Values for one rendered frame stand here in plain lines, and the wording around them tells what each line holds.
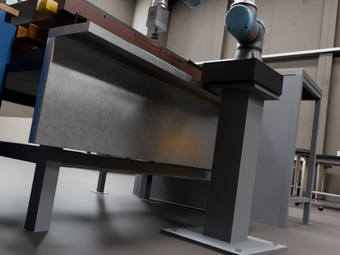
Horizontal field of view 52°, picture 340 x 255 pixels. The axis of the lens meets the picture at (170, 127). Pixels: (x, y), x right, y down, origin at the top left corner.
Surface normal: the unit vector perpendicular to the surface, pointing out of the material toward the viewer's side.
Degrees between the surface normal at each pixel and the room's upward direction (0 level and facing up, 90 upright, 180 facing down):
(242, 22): 98
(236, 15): 98
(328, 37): 90
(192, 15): 90
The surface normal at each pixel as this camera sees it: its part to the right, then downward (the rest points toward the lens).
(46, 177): 0.80, 0.06
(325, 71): -0.66, -0.17
